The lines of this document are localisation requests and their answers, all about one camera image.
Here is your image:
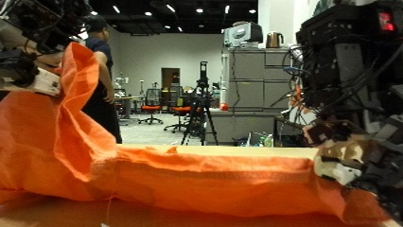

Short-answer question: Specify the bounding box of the orange button-up shirt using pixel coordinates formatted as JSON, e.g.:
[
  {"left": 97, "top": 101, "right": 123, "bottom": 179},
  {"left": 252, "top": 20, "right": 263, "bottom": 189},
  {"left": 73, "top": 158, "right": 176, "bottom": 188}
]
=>
[{"left": 0, "top": 42, "right": 393, "bottom": 226}]

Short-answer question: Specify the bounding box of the copper electric kettle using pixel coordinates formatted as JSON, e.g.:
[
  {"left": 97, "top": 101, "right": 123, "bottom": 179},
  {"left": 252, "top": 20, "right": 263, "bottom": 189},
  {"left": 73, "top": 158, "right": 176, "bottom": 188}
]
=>
[{"left": 264, "top": 30, "right": 284, "bottom": 49}]

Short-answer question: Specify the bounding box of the dark side table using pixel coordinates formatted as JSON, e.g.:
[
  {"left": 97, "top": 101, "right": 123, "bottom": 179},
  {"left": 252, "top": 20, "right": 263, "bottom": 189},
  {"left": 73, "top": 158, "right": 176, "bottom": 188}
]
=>
[{"left": 272, "top": 114, "right": 307, "bottom": 148}]

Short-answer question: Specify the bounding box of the person in dark shirt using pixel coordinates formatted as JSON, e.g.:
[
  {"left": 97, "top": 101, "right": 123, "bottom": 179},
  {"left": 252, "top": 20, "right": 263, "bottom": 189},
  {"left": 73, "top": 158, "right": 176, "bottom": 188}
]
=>
[{"left": 81, "top": 14, "right": 125, "bottom": 145}]

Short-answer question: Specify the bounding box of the grey box-shaped device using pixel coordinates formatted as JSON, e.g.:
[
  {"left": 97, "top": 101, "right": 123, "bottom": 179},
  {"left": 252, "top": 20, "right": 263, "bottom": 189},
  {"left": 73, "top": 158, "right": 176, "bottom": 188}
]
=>
[{"left": 222, "top": 21, "right": 264, "bottom": 49}]

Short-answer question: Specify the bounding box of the low grey cabinet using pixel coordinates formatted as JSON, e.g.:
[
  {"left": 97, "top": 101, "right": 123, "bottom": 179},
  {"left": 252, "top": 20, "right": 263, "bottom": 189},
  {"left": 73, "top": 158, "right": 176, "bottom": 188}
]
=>
[{"left": 204, "top": 110, "right": 280, "bottom": 146}]

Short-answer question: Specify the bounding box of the wooden lab desk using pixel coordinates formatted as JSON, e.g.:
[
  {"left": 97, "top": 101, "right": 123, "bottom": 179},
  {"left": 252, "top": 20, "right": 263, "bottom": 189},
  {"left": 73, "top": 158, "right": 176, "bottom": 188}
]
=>
[{"left": 114, "top": 96, "right": 143, "bottom": 120}]

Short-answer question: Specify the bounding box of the brown wooden door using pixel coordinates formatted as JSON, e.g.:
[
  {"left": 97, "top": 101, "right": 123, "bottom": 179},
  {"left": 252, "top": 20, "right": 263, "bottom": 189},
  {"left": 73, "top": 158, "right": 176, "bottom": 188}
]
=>
[{"left": 159, "top": 67, "right": 180, "bottom": 93}]

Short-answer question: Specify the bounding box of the orange seat office chair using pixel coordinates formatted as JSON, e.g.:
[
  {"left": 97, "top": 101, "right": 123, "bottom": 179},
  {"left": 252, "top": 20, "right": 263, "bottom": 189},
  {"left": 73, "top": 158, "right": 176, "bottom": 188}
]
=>
[
  {"left": 162, "top": 85, "right": 194, "bottom": 133},
  {"left": 137, "top": 88, "right": 165, "bottom": 126}
]

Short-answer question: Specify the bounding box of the black camera tripod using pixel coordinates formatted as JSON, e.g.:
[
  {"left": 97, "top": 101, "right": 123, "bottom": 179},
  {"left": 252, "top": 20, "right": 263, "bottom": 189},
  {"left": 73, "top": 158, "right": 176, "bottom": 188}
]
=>
[{"left": 179, "top": 61, "right": 219, "bottom": 146}]

